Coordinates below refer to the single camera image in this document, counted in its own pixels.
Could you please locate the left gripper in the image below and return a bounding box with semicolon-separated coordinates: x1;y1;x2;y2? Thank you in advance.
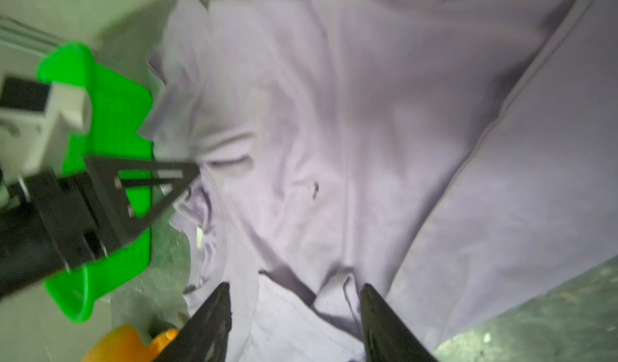
1;156;200;297

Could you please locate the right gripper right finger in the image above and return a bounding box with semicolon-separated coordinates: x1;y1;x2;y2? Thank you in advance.
360;284;437;362

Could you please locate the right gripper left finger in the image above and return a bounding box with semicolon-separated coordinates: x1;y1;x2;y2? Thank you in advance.
154;283;232;362

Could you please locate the purple t shirt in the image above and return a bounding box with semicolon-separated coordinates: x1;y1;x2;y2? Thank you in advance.
140;0;617;361

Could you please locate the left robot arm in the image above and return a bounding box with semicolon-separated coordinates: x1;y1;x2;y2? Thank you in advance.
1;77;200;297

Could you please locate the green plastic basket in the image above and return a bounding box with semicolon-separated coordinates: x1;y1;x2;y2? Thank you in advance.
36;43;153;323

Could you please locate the orange dolphin toy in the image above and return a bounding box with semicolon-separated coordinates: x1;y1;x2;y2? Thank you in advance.
82;325;180;362

